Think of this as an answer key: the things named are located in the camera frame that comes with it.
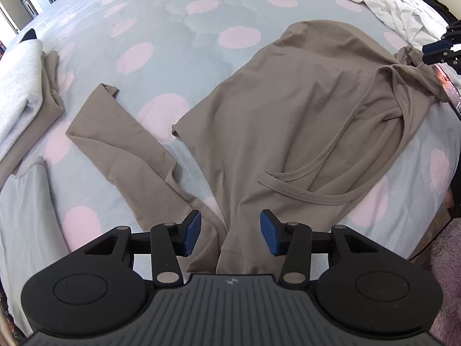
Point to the purple fluffy rug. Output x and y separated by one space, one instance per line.
446 259

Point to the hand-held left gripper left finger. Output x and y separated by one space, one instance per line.
191 234

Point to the folded khaki cloth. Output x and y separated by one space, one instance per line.
50 93

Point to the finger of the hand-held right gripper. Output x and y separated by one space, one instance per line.
437 46
439 57

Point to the black cloth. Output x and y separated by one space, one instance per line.
441 3

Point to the white crumpled clothes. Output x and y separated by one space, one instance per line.
392 7

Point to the folded pale grey shirt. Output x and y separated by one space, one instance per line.
25 223

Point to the grey pink-dotted blanket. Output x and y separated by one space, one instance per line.
180 18

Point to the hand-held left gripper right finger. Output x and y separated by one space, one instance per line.
270 234

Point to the taupe long-sleeve shirt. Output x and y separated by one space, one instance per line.
288 115

